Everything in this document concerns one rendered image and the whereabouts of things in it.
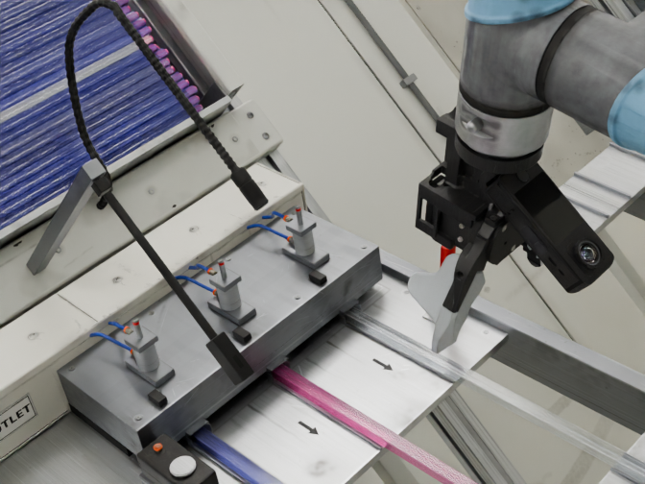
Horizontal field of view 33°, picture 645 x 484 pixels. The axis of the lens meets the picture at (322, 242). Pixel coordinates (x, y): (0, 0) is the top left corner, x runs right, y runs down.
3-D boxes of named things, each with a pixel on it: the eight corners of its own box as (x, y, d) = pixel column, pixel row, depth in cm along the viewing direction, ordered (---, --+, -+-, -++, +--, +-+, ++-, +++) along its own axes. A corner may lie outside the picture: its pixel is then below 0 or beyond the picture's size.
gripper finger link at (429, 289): (396, 324, 98) (441, 235, 96) (447, 359, 95) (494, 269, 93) (378, 326, 96) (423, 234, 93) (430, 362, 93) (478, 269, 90)
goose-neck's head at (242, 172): (273, 199, 108) (245, 163, 108) (259, 207, 107) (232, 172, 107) (266, 205, 110) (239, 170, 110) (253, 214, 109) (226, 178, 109)
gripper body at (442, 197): (465, 192, 99) (479, 85, 91) (542, 237, 95) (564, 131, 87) (412, 234, 95) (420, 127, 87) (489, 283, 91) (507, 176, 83)
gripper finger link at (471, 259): (456, 302, 95) (500, 215, 93) (472, 312, 94) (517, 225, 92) (431, 304, 91) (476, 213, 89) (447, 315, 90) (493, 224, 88)
